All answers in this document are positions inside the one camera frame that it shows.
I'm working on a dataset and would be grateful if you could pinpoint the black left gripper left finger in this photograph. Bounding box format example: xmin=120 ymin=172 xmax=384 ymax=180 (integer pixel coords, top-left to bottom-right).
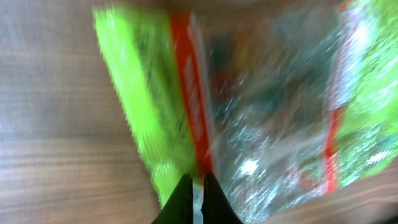
xmin=152 ymin=174 xmax=193 ymax=224

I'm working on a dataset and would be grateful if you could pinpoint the green gummy candy bag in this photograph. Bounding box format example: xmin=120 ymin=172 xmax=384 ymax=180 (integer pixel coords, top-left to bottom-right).
xmin=93 ymin=0 xmax=397 ymax=223

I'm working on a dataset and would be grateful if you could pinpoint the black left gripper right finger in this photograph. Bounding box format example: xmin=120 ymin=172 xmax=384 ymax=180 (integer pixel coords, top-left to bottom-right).
xmin=201 ymin=173 xmax=243 ymax=224

